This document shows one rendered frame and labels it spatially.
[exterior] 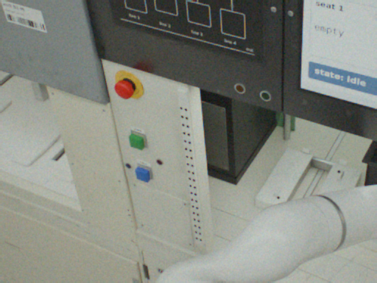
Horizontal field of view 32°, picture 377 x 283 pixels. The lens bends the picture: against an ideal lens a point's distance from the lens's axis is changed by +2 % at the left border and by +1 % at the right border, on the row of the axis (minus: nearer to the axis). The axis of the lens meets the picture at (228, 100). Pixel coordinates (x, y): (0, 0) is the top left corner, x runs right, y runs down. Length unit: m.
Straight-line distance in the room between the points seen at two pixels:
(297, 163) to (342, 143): 0.17
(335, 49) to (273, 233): 0.30
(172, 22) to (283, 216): 0.41
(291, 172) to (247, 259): 0.83
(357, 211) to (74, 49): 0.64
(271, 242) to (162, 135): 0.51
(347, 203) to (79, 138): 0.72
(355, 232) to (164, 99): 0.47
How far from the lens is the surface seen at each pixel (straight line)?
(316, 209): 0.98
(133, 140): 1.40
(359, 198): 1.08
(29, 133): 2.05
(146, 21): 1.18
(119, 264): 1.85
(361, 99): 1.06
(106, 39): 1.28
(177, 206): 1.52
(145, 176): 1.47
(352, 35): 1.00
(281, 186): 1.70
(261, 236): 0.92
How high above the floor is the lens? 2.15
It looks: 40 degrees down
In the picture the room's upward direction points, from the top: 3 degrees counter-clockwise
